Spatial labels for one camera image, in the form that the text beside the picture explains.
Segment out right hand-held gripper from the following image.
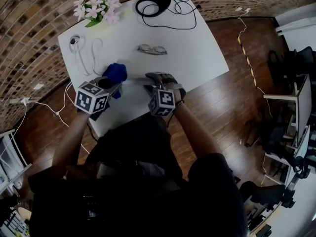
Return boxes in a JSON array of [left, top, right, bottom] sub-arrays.
[[143, 72, 187, 118]]

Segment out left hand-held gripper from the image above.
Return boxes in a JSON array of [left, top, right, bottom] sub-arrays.
[[75, 76, 123, 121]]

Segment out blue cloth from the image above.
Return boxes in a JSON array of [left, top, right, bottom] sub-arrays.
[[102, 62, 128, 100]]

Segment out white power strip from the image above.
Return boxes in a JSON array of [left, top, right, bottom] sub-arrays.
[[122, 77, 154, 86]]

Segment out person's left forearm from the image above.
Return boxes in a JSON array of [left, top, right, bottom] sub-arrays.
[[52, 111, 91, 169]]

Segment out person's right forearm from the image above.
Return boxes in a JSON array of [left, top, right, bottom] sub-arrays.
[[172, 102, 223, 162]]

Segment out thin-framed eyeglasses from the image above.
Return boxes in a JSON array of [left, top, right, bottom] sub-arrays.
[[137, 44, 168, 56]]

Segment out pink flowers in pot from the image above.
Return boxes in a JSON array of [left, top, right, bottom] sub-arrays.
[[73, 0, 122, 28]]

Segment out black desk lamp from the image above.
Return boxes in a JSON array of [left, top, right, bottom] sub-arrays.
[[135, 0, 176, 18]]

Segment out yellow black striped tape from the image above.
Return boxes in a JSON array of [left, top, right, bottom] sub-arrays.
[[237, 36, 257, 86]]

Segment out person's body in black clothing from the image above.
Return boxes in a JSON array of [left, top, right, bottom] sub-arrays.
[[28, 115, 249, 237]]

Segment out white metal shelf rack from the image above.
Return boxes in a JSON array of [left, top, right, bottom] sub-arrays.
[[0, 129, 33, 195]]

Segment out black office chair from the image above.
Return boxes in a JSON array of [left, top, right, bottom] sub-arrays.
[[268, 46, 316, 83], [240, 181, 296, 208]]

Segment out white office desk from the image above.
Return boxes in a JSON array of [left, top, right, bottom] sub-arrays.
[[263, 74, 312, 158]]

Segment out white power strip cable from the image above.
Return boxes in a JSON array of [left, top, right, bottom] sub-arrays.
[[69, 34, 109, 77]]

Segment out white floor cable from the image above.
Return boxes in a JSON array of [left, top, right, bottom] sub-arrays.
[[238, 11, 274, 118], [26, 81, 91, 155]]

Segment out black lamp cable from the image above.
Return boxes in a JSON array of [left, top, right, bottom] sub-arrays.
[[142, 0, 202, 30]]

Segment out white thin cable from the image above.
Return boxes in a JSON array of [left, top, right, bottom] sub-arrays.
[[0, 102, 27, 158]]

